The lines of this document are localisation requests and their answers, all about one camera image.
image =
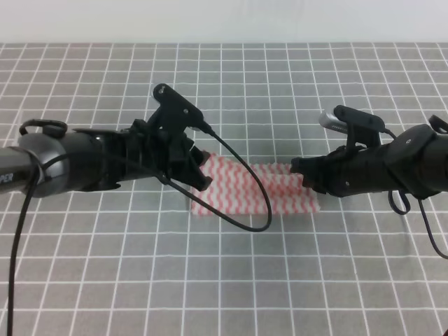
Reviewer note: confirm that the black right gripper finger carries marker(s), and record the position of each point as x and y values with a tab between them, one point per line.
311	181
304	165

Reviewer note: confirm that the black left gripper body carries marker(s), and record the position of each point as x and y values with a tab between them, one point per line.
146	152

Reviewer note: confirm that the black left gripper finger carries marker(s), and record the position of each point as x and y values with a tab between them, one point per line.
190	174
193	155

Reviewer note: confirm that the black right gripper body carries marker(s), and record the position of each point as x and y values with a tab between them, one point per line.
343	174

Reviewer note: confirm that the pink wavy striped towel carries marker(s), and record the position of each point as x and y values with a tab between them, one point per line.
233	191

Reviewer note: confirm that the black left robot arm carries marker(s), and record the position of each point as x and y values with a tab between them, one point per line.
90	160

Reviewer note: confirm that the grey checked tablecloth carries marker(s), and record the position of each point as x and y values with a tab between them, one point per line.
135	261

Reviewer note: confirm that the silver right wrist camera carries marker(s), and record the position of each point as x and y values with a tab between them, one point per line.
350	122

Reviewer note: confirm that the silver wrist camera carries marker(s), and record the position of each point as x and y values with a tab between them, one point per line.
175	113
350	122

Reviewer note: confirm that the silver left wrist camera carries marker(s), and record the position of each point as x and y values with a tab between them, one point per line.
175	113

